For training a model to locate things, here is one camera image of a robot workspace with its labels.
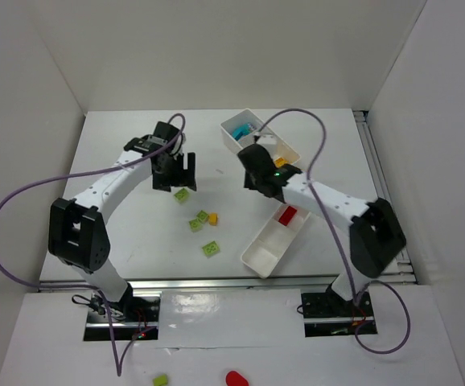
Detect small yellow lego brick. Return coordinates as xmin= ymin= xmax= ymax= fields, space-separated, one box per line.
xmin=208 ymin=213 xmax=219 ymax=226

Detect red stepped lego brick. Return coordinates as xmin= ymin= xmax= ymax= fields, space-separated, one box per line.
xmin=278 ymin=206 xmax=298 ymax=226

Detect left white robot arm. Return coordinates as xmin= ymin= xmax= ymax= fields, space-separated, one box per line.
xmin=47 ymin=135 xmax=196 ymax=312

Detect aluminium rail frame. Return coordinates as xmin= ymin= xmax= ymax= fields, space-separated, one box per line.
xmin=37 ymin=110 xmax=417 ymax=293

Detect green lego outside workspace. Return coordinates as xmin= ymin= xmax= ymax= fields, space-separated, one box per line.
xmin=152 ymin=374 xmax=168 ymax=386

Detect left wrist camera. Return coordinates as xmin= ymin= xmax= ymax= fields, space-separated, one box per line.
xmin=152 ymin=121 xmax=180 ymax=145

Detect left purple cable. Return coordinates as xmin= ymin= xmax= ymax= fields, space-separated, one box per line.
xmin=0 ymin=113 xmax=187 ymax=377

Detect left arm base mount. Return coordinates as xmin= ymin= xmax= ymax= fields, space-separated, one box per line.
xmin=71 ymin=294 xmax=161 ymax=342

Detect round teal patterned piece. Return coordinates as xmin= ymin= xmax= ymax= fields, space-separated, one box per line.
xmin=247 ymin=123 xmax=256 ymax=133

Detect small green lego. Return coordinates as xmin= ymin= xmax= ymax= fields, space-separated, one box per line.
xmin=188 ymin=219 xmax=202 ymax=232
xmin=195 ymin=210 xmax=209 ymax=224

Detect green lego brick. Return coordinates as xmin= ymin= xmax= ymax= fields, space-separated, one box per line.
xmin=174 ymin=187 xmax=190 ymax=203
xmin=201 ymin=240 xmax=220 ymax=257

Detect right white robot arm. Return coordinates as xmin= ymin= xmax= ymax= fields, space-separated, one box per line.
xmin=241 ymin=162 xmax=406 ymax=302

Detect yellow rectangular lego brick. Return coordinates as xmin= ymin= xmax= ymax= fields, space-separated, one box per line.
xmin=274 ymin=158 xmax=288 ymax=168

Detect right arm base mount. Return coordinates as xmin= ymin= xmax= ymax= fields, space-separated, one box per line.
xmin=296 ymin=290 xmax=378 ymax=338

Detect red object outside workspace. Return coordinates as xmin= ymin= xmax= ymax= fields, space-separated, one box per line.
xmin=225 ymin=371 xmax=249 ymax=386

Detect teal lego brick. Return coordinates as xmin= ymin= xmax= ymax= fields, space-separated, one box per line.
xmin=231 ymin=124 xmax=250 ymax=141

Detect white divided tray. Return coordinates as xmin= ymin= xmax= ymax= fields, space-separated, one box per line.
xmin=220 ymin=109 xmax=301 ymax=166
xmin=241 ymin=204 xmax=310 ymax=279

